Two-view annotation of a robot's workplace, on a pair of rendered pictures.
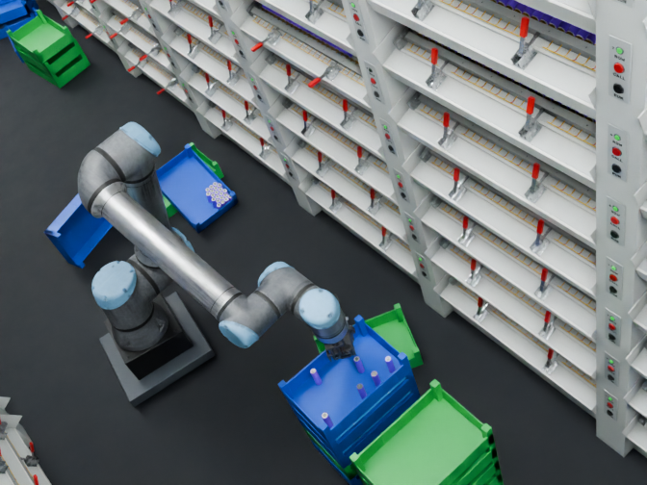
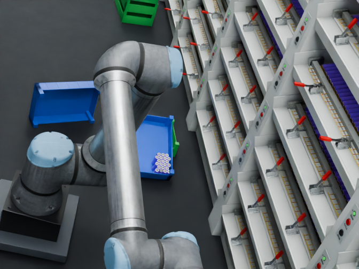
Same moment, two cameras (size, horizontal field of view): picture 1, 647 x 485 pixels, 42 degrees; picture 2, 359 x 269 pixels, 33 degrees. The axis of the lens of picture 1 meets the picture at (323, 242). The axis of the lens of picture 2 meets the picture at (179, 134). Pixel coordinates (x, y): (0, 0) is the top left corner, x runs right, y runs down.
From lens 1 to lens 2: 57 cm
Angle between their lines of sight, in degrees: 12
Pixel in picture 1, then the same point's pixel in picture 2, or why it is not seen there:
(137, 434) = not seen: outside the picture
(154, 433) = not seen: outside the picture
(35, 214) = (37, 72)
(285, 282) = (186, 254)
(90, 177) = (118, 55)
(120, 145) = (157, 55)
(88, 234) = (57, 111)
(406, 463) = not seen: outside the picture
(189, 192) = (145, 145)
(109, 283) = (48, 145)
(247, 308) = (142, 246)
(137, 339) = (27, 200)
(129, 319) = (36, 182)
